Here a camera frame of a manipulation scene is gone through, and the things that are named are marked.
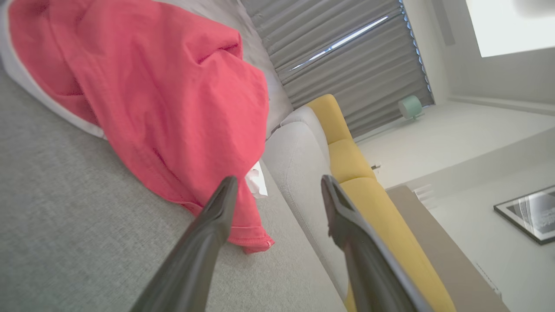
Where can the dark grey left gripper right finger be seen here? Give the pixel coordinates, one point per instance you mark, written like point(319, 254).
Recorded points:
point(373, 277)

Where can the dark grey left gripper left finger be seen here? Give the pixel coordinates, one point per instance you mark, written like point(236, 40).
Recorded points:
point(195, 268)

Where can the red Bulls 23 jersey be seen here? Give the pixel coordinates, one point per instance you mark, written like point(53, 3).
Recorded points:
point(151, 86)

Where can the brown wooden ledge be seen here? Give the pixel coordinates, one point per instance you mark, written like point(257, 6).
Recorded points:
point(442, 260)

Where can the grey sofa cushion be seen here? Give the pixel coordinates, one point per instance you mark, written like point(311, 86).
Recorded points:
point(299, 160)

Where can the grey fabric sofa seat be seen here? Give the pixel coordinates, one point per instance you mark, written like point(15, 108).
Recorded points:
point(65, 216)

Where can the black framed picture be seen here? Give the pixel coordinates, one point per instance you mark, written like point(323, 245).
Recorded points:
point(531, 214)

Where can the mint green round lamp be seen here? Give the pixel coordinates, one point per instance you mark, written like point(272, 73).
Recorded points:
point(409, 107)

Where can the grey pleated curtain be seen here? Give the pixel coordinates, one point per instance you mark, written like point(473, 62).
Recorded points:
point(368, 86)

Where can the white wall socket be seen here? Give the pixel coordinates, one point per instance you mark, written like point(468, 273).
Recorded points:
point(375, 167)

